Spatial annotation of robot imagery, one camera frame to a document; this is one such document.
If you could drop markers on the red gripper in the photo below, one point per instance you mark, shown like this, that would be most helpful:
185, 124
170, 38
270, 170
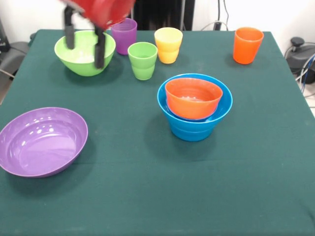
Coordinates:
103, 9

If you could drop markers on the large green bowl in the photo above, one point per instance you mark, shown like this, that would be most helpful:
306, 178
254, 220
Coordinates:
83, 66

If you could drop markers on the orange bowl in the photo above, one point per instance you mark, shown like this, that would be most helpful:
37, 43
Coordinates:
194, 105

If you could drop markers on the dark blue ribbed bowl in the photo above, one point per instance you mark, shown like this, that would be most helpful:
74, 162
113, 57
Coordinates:
189, 118

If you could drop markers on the small light blue bowl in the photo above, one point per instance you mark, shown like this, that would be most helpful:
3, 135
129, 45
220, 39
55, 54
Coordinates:
190, 135

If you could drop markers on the large light blue bowl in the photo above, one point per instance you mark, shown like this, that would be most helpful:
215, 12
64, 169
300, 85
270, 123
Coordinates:
226, 98

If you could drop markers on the purple cup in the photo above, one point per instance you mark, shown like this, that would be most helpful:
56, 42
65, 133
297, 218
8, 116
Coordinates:
125, 39

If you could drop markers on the green cup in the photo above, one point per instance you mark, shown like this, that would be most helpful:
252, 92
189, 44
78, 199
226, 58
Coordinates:
142, 64

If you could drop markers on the black floor stand base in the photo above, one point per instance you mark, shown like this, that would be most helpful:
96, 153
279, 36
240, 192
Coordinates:
299, 52
17, 52

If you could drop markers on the yellow cup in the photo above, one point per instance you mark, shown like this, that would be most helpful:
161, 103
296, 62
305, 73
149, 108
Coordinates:
168, 46

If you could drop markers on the large purple bowl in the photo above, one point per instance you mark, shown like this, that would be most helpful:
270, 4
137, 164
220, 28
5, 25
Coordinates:
44, 147

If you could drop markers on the dark green tablecloth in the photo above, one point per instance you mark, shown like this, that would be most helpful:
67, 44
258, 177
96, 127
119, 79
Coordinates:
157, 172

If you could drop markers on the orange cup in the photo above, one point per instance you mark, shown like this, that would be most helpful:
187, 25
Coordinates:
247, 49

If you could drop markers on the black pedestal column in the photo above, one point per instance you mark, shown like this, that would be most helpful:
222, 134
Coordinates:
162, 12

